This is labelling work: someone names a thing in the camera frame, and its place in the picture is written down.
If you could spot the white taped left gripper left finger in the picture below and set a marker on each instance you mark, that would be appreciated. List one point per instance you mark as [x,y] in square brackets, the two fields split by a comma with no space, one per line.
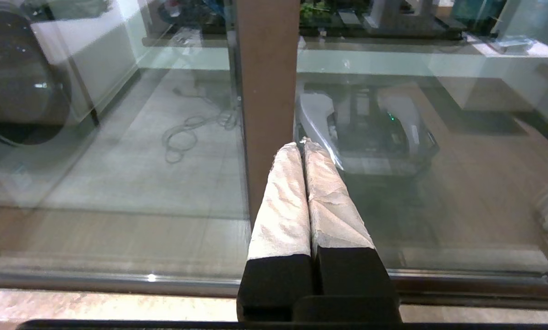
[280,220]

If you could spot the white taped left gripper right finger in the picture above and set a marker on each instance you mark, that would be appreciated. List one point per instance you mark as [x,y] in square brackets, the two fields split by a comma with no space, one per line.
[335,215]

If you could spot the brown framed fixed glass panel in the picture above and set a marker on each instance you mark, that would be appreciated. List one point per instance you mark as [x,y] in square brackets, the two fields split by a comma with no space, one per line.
[267,91]

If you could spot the grey metal rail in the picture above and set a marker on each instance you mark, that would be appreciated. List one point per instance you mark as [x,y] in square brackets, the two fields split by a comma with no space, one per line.
[484,300]

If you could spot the beige sofa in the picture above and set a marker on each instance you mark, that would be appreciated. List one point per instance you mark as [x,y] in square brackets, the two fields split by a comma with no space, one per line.
[85,55]

